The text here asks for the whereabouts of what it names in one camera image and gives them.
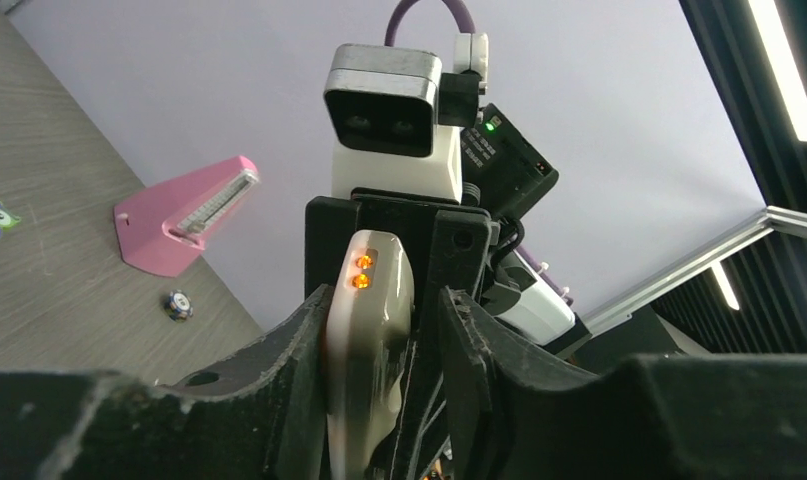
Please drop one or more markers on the pink metronome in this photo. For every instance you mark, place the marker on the pink metronome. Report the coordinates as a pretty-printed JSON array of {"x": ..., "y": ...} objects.
[{"x": 164, "y": 228}]

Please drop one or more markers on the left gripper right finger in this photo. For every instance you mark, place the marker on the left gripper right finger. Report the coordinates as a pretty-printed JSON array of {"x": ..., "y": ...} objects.
[{"x": 509, "y": 412}]

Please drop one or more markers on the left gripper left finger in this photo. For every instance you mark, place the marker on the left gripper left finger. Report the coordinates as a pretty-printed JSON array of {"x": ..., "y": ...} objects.
[{"x": 258, "y": 413}]

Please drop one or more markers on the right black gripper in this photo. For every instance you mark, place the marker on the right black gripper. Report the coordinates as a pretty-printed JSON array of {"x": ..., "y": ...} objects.
[{"x": 447, "y": 244}]

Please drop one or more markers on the beige remote control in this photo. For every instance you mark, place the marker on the beige remote control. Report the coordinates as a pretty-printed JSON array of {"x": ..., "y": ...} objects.
[{"x": 367, "y": 331}]

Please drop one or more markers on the small patterned ball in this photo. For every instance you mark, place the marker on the small patterned ball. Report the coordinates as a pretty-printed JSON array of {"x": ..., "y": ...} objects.
[{"x": 177, "y": 306}]

